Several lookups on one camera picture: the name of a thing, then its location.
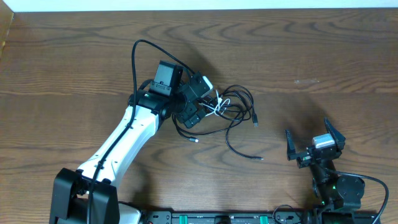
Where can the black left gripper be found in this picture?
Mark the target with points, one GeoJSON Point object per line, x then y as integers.
{"type": "Point", "coordinates": [193, 114]}

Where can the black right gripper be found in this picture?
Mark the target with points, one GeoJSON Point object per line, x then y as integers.
{"type": "Point", "coordinates": [311, 152]}

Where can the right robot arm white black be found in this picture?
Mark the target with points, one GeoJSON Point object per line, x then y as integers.
{"type": "Point", "coordinates": [340, 194]}

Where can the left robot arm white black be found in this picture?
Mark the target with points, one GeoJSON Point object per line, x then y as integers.
{"type": "Point", "coordinates": [156, 102]}

